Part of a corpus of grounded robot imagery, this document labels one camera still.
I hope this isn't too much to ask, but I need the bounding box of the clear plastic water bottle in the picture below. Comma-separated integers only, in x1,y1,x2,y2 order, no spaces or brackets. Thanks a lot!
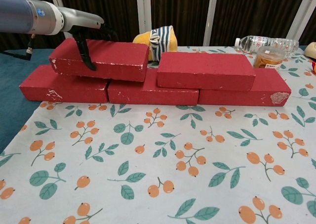
234,35,299,55

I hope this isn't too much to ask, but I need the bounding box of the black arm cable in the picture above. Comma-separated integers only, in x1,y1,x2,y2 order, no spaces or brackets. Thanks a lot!
0,49,32,61

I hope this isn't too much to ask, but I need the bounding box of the red brick with chipped edges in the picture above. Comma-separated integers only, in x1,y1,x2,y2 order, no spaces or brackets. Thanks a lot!
48,38,151,83

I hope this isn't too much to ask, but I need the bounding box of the red brick with white scuff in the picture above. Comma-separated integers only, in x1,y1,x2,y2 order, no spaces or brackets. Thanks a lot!
19,65,111,103

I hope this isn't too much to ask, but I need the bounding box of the clear jar with orange contents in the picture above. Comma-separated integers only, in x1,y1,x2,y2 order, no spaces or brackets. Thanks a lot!
253,45,286,71

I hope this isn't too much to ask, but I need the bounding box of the floral fruit print tablecloth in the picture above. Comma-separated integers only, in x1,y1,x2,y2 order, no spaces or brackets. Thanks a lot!
0,45,316,224

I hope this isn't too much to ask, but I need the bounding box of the beige mayonnaise squeeze bottle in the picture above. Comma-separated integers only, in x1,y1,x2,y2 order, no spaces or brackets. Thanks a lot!
303,42,316,59

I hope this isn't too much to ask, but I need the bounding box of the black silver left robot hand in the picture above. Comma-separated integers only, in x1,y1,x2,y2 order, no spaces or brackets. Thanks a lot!
58,7,118,71

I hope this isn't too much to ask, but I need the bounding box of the red foam brick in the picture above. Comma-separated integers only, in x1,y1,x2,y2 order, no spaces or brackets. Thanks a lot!
108,68,200,105
157,52,256,91

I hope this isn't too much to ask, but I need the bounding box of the teal felt table cover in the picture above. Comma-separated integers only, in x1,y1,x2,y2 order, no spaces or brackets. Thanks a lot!
0,48,84,154

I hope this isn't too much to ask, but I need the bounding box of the yellow plush toy striped cloth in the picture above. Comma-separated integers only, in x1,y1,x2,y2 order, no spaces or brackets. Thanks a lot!
132,25,178,61

